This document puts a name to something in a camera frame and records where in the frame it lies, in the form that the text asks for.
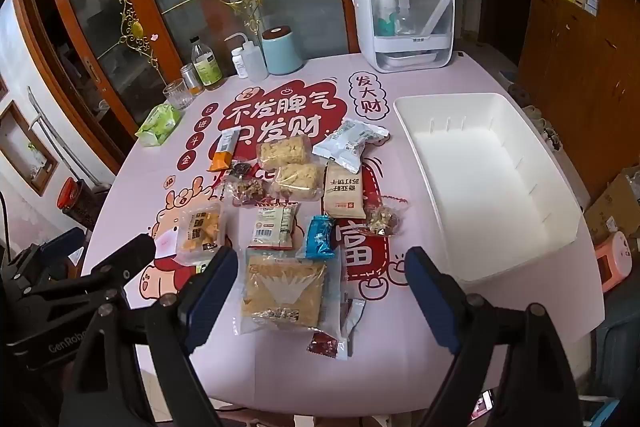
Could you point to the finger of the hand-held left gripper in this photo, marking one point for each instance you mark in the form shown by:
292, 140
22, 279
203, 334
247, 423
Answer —
132, 252
62, 244

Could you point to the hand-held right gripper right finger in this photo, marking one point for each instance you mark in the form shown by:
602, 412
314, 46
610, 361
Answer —
434, 302

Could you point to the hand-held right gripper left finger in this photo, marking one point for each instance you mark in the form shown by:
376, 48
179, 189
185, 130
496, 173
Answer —
215, 292

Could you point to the yellow cracker snack packet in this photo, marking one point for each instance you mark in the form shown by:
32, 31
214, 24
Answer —
200, 232

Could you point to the large beige cracker packet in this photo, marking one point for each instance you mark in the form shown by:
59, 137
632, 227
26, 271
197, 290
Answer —
285, 292

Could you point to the mixed nuts packet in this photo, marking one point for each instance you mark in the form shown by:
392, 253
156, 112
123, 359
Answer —
382, 219
245, 187

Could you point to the red-edged clear snack packet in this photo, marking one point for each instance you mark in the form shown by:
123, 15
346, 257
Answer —
327, 344

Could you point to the blue snack packet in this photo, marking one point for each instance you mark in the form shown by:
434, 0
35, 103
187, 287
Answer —
317, 238

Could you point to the white plastic storage bin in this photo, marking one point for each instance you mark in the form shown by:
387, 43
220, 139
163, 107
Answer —
480, 187

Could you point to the white green-label snack packet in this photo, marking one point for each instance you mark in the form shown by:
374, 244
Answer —
272, 227

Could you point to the smartphone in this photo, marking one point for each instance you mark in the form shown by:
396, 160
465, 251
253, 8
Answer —
485, 403

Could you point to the green tissue packet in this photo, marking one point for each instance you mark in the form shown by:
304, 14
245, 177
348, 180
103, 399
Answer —
159, 124

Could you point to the rice crisp snack packet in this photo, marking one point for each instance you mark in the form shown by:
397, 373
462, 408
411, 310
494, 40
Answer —
282, 152
297, 182

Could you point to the orange snack bar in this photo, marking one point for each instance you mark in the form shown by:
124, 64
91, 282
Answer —
227, 152

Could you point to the beige biscuit packet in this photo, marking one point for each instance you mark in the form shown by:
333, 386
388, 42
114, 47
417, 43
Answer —
344, 192

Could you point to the glass cup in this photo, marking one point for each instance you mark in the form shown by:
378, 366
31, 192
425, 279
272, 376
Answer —
177, 94

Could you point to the silver white snack packet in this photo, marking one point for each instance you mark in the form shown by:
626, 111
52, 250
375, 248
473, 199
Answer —
345, 144

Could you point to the small glass jar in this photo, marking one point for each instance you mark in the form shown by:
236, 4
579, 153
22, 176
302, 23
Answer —
192, 79

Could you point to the pink plastic stool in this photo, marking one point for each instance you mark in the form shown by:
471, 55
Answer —
612, 262

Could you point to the grey chair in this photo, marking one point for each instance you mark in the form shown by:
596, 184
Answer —
620, 357

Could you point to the green-label glass bottle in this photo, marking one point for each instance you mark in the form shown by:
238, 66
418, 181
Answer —
207, 67

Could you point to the cardboard box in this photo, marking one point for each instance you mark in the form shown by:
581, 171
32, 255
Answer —
610, 207

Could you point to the pink printed tablecloth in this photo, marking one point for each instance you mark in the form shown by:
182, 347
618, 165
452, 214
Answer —
300, 107

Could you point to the row of shoes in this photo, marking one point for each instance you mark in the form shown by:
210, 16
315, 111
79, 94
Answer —
537, 117

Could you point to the small white bottle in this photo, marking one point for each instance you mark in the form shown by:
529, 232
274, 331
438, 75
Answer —
239, 64

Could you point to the white squeeze bottle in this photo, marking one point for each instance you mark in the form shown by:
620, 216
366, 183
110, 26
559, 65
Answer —
252, 62

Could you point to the light blue canister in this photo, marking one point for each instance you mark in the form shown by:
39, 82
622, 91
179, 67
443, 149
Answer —
282, 52

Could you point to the white clear lidded storage box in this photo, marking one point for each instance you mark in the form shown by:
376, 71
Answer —
400, 47

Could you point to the wooden cabinet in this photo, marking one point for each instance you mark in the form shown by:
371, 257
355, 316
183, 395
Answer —
575, 72

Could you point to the clear plastic bottle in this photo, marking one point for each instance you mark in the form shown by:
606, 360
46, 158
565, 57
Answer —
406, 19

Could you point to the white green bottle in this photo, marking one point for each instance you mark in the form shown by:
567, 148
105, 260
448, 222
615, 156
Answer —
386, 19

